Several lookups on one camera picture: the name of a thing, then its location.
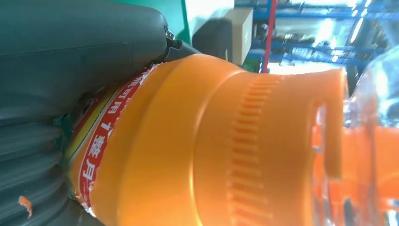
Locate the green plastic crate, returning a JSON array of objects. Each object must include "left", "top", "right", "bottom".
[{"left": 242, "top": 55, "right": 263, "bottom": 73}]

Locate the black carrying case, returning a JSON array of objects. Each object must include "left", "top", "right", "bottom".
[{"left": 192, "top": 18, "right": 233, "bottom": 62}]

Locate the brown cardboard box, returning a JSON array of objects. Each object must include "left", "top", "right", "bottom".
[{"left": 223, "top": 8, "right": 254, "bottom": 66}]

